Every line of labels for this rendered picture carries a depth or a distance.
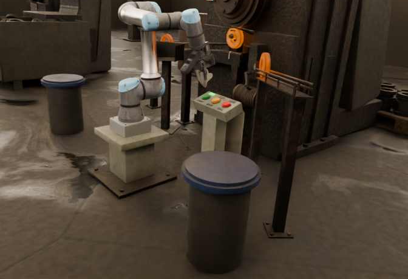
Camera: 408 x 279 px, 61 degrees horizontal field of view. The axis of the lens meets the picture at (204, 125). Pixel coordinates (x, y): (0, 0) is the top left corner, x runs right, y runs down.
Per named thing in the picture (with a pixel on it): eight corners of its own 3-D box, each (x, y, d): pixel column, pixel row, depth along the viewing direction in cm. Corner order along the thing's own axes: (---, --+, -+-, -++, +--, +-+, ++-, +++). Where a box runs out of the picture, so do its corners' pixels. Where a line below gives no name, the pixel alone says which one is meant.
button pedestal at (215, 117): (206, 195, 199) (212, 90, 178) (234, 215, 182) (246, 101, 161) (183, 203, 189) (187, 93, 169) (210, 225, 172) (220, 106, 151)
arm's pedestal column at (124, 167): (119, 199, 190) (118, 156, 181) (87, 172, 217) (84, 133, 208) (176, 179, 215) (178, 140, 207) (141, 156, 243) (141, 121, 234)
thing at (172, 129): (153, 123, 311) (154, 41, 287) (181, 127, 304) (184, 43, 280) (143, 130, 292) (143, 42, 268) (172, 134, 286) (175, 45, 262)
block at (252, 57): (256, 76, 250) (260, 42, 242) (265, 78, 244) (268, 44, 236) (246, 77, 244) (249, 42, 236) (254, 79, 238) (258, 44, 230)
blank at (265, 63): (265, 82, 214) (259, 82, 214) (263, 60, 219) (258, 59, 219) (271, 71, 199) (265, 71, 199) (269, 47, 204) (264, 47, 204)
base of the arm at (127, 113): (124, 124, 194) (123, 107, 190) (113, 117, 205) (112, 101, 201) (149, 119, 202) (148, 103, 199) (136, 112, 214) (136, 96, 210)
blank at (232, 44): (241, 23, 247) (238, 23, 245) (246, 44, 247) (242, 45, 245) (227, 30, 259) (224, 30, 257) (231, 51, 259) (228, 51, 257)
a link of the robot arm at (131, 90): (116, 101, 202) (114, 78, 197) (138, 97, 209) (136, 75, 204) (124, 106, 192) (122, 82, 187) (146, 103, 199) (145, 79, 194)
